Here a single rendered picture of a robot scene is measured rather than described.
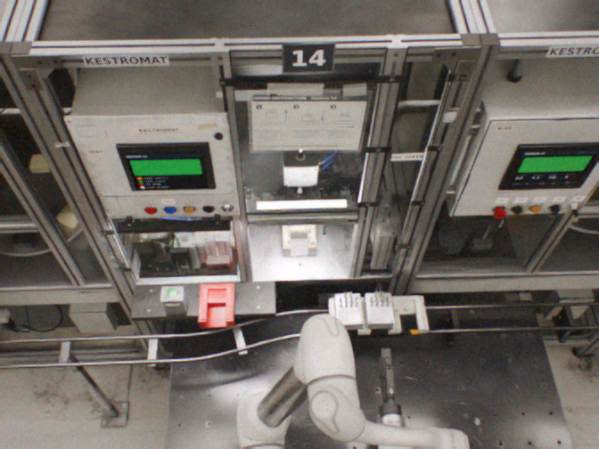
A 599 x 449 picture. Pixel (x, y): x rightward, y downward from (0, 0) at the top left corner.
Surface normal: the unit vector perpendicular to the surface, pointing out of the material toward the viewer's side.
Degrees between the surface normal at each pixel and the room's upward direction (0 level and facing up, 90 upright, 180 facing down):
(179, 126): 90
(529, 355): 0
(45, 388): 0
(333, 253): 0
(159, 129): 90
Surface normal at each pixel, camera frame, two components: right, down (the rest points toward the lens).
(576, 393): 0.01, -0.54
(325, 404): -0.39, -0.31
